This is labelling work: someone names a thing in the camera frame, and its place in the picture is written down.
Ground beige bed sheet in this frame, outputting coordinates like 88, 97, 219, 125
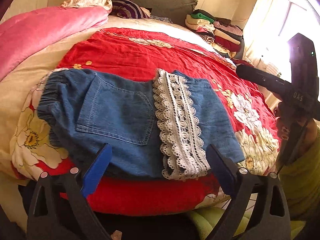
0, 15, 221, 181

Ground stack of folded clothes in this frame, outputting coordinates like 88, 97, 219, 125
185, 9, 254, 67

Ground floral beige pillow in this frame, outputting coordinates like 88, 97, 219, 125
60, 0, 112, 13

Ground right hand holding gripper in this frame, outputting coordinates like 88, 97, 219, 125
273, 102, 317, 166

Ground blue denim lace-trimmed pants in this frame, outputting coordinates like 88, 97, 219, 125
37, 69, 245, 180

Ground pink folded quilt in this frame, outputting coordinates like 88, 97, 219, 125
1, 7, 109, 79

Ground purple striped pillow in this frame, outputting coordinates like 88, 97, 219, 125
111, 0, 150, 19

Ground red floral bed cover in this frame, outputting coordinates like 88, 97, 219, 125
10, 28, 279, 216

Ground cream window curtain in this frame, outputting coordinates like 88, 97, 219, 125
241, 0, 320, 113

